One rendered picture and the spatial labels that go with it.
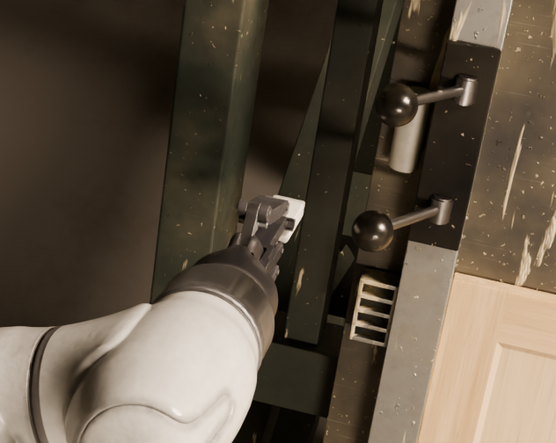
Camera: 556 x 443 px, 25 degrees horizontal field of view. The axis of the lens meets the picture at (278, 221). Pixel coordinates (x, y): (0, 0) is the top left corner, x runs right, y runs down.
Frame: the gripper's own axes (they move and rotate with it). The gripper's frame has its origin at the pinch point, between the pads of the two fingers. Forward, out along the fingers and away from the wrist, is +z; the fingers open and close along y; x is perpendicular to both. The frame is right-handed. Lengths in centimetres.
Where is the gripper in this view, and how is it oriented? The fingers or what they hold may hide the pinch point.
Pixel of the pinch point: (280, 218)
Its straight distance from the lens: 114.8
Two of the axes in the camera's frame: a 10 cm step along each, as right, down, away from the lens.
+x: 9.6, 2.2, -1.5
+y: -1.4, 9.1, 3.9
